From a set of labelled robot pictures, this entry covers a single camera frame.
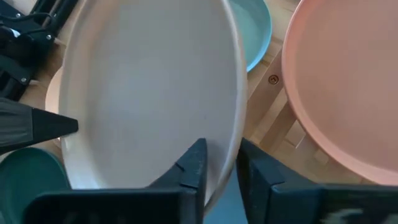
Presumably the off-white plate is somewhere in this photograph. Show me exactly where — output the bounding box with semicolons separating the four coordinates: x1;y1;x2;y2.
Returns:
58;0;249;215

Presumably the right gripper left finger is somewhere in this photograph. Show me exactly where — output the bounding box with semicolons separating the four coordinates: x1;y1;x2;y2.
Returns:
146;138;208;224

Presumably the salmon pink plate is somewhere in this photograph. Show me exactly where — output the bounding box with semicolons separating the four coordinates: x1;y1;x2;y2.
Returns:
281;0;398;187

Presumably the wooden slatted shelf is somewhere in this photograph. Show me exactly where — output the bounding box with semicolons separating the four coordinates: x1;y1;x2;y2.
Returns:
243;46;374;186

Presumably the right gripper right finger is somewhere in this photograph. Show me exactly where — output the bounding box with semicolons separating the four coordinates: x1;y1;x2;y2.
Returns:
236;138;287;224

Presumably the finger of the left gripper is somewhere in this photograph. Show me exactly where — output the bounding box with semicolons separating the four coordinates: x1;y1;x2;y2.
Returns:
0;98;79;155

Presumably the cream plate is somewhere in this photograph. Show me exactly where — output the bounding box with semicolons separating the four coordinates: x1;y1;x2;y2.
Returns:
44;67;65;149

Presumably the blue plate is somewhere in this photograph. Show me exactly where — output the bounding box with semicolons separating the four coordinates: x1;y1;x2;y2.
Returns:
203;167;249;224

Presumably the dark green plate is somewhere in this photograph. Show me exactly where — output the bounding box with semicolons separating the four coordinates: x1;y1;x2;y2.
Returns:
0;146;72;224

